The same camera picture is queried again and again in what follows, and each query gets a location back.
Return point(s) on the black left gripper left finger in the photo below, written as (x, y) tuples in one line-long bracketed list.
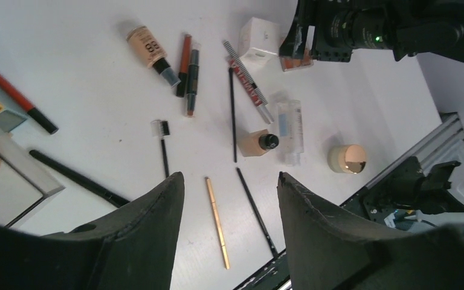
[(132, 247)]

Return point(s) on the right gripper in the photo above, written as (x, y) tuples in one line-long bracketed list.
[(333, 29)]

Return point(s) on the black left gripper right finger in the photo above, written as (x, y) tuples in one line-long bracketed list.
[(329, 247)]

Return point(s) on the orange yellow blue drawer box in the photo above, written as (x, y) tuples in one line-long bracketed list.
[(24, 185)]

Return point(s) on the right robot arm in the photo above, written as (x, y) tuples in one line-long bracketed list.
[(406, 28)]

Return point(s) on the dark green makeup pen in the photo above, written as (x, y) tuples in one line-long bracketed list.
[(193, 74)]

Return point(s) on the clear eyeshadow palette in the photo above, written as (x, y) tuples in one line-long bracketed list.
[(290, 64)]

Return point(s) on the small white cardboard box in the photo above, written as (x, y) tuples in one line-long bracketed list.
[(259, 41)]

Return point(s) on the long thin black brush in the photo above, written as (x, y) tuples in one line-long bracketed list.
[(257, 214)]

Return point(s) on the red lipstick silver end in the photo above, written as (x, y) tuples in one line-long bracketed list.
[(265, 113)]

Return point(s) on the thin black eyeliner brush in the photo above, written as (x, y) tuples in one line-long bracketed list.
[(233, 113)]

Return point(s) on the clear plastic tube blue label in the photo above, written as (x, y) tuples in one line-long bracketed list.
[(290, 126)]

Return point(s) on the black powder brush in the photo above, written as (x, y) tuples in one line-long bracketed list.
[(81, 180)]

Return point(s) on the gold lid cream jar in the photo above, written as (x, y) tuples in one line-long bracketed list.
[(351, 158)]

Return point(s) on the square foundation bottle black cap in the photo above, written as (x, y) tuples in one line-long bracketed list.
[(258, 143)]

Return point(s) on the orange lip gloss black cap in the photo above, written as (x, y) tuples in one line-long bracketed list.
[(184, 66)]

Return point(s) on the black eyebrow comb brush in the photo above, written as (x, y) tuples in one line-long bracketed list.
[(160, 129)]

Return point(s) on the red lip gloss black cap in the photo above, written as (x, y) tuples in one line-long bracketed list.
[(30, 109)]

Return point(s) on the beige foundation tube black cap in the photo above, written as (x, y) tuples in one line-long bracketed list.
[(152, 54)]

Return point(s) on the aluminium frame rail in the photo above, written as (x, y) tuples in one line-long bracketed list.
[(445, 143)]

